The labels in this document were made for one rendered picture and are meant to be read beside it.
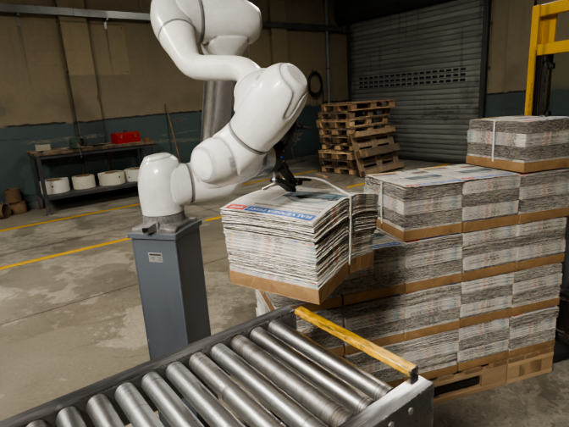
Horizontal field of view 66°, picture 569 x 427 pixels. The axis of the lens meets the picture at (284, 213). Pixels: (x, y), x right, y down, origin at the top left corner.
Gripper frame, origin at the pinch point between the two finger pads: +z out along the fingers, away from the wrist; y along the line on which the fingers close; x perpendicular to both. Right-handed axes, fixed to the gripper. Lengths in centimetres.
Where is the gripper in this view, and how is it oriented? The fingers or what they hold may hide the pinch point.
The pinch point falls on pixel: (305, 152)
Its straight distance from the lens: 124.0
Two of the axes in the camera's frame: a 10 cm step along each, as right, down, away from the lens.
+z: 5.4, -1.7, 8.2
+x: 8.4, 1.1, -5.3
